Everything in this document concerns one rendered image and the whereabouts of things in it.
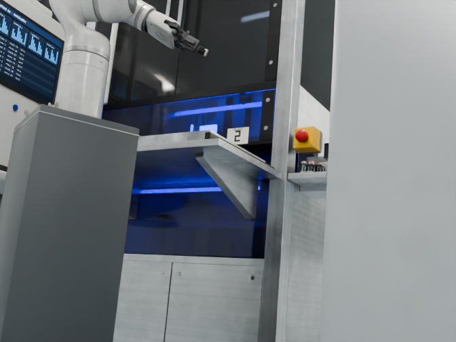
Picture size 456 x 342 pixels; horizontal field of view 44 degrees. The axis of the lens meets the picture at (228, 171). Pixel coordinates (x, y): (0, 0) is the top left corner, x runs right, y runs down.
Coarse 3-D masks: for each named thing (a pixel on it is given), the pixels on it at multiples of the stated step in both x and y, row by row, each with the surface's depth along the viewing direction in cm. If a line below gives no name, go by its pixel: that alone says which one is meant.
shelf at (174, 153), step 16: (160, 144) 162; (176, 144) 159; (192, 144) 156; (208, 144) 153; (224, 144) 154; (144, 160) 176; (160, 160) 174; (176, 160) 172; (192, 160) 171; (224, 160) 168; (240, 160) 166; (256, 160) 170; (144, 176) 200; (160, 176) 197; (176, 176) 195; (192, 176) 193; (208, 176) 191; (256, 176) 185; (272, 176) 183
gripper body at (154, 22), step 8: (152, 16) 175; (160, 16) 174; (144, 24) 177; (152, 24) 175; (160, 24) 173; (152, 32) 179; (160, 32) 176; (168, 32) 173; (176, 32) 177; (160, 40) 181; (168, 40) 177
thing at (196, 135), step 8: (144, 136) 169; (152, 136) 168; (160, 136) 166; (168, 136) 165; (176, 136) 163; (184, 136) 162; (192, 136) 160; (200, 136) 159; (144, 144) 169; (248, 152) 176; (264, 160) 185
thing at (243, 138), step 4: (232, 128) 200; (236, 128) 199; (240, 128) 198; (244, 128) 197; (248, 128) 196; (228, 132) 200; (232, 132) 199; (236, 132) 198; (244, 132) 197; (228, 136) 200; (232, 136) 199; (240, 136) 197; (244, 136) 196; (232, 140) 198; (240, 140) 197; (244, 140) 196; (236, 144) 197
